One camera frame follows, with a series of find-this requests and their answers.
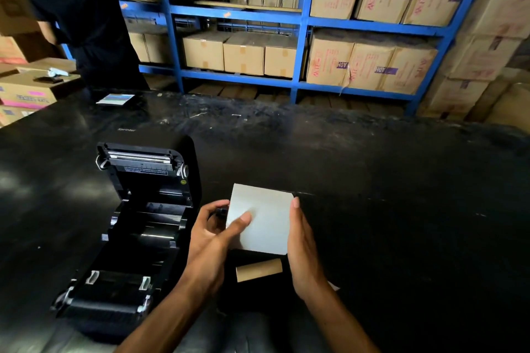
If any blue metal shelf rack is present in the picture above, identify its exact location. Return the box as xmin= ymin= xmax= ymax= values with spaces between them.
xmin=18 ymin=0 xmax=500 ymax=116

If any small colourful card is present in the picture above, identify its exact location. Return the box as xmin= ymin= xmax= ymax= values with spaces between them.
xmin=96 ymin=93 xmax=136 ymax=106

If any open carton with pink label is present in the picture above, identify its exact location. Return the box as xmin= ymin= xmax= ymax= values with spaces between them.
xmin=0 ymin=58 xmax=84 ymax=110

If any person's right hand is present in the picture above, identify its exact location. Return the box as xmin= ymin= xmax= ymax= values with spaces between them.
xmin=287 ymin=197 xmax=328 ymax=302

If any brown cardboard tube core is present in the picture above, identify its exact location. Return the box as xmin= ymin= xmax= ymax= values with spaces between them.
xmin=235 ymin=258 xmax=284 ymax=283

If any person's left hand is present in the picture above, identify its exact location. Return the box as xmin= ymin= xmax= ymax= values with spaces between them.
xmin=182 ymin=200 xmax=252 ymax=296

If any black label printer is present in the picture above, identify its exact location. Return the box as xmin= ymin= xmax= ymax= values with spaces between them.
xmin=51 ymin=129 xmax=203 ymax=343

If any stack of large cardboard cartons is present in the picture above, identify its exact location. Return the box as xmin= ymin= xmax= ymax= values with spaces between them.
xmin=417 ymin=0 xmax=530 ymax=135

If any wooden pallet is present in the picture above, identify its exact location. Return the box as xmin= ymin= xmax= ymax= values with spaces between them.
xmin=143 ymin=74 xmax=405 ymax=118

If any person's right forearm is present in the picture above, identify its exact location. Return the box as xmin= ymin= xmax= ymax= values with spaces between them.
xmin=304 ymin=278 xmax=381 ymax=353

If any low carton with white label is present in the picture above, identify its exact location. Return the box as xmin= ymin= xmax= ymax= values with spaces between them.
xmin=0 ymin=105 xmax=37 ymax=129

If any white label roll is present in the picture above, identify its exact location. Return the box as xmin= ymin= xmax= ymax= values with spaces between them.
xmin=225 ymin=183 xmax=295 ymax=256

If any person's left forearm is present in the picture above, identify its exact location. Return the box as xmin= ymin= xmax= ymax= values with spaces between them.
xmin=115 ymin=276 xmax=222 ymax=353

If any flat carton with pink stripe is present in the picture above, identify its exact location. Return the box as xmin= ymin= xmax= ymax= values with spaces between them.
xmin=0 ymin=32 xmax=63 ymax=65

